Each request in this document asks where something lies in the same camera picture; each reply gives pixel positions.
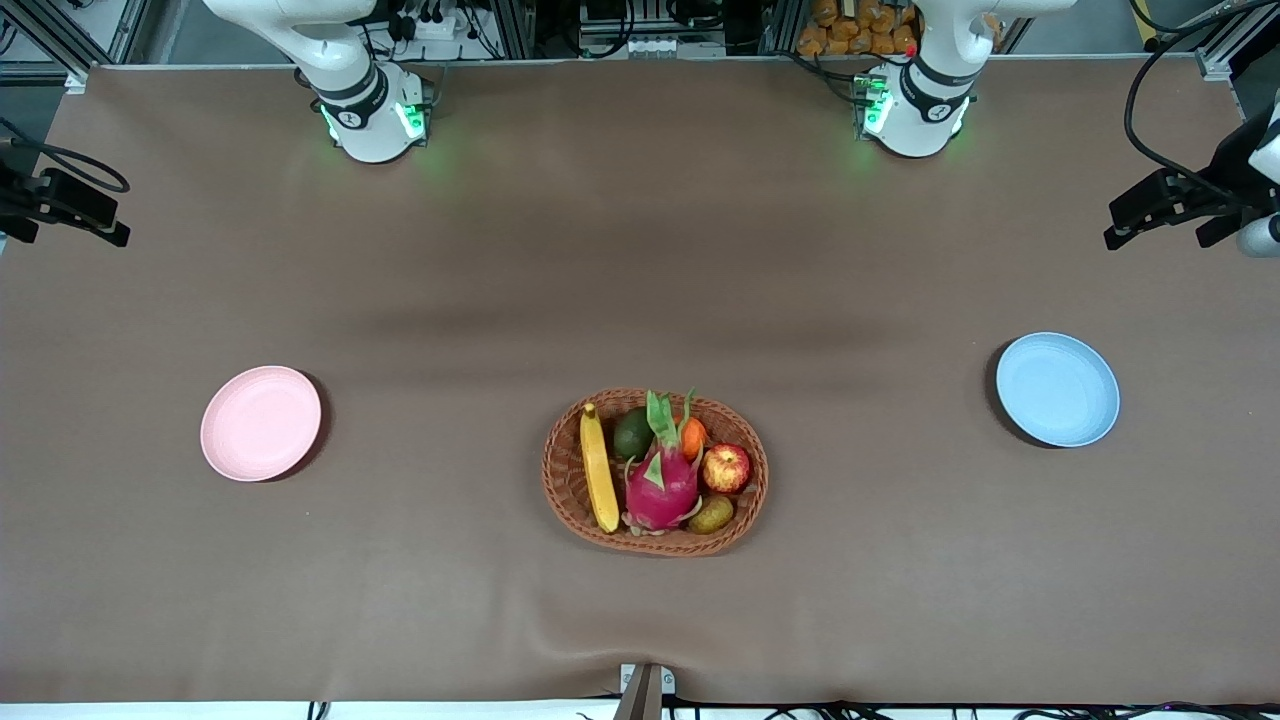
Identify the red yellow apple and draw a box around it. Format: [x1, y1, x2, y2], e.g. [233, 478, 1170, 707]
[701, 444, 752, 495]

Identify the yellow banana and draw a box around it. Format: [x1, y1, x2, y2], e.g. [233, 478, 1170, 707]
[580, 403, 621, 534]

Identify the blue plate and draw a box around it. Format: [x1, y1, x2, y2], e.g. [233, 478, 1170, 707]
[996, 332, 1121, 448]

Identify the pink plate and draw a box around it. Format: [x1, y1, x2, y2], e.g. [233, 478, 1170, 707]
[200, 365, 323, 483]

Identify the pile of orange items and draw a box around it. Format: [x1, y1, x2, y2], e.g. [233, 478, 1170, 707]
[797, 0, 921, 57]

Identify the brown table cloth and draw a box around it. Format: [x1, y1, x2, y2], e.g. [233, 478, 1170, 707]
[0, 55, 1280, 706]

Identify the white socket strip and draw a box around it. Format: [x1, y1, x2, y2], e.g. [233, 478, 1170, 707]
[622, 35, 728, 59]

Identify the brown kiwi fruit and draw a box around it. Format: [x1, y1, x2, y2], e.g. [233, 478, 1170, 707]
[686, 495, 735, 536]

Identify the brown wicker basket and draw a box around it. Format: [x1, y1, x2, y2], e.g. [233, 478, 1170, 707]
[542, 388, 770, 557]

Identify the pink dragon fruit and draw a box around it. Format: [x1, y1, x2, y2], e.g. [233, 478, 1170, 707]
[623, 390, 704, 536]

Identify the dark green avocado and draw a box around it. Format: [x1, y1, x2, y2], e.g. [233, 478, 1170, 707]
[613, 407, 656, 463]

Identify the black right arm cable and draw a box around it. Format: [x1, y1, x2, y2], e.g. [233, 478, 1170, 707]
[0, 118, 132, 194]

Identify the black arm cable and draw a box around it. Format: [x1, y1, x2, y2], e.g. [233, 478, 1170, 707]
[0, 118, 132, 194]
[1124, 0, 1280, 201]

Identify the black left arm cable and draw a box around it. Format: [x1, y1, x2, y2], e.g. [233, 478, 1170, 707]
[1124, 0, 1280, 201]

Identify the aluminium frame profile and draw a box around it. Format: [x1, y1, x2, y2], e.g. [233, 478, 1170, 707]
[1195, 0, 1280, 83]
[0, 0, 93, 93]

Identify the metal camera bracket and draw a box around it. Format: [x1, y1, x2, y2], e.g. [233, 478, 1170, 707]
[618, 663, 677, 720]

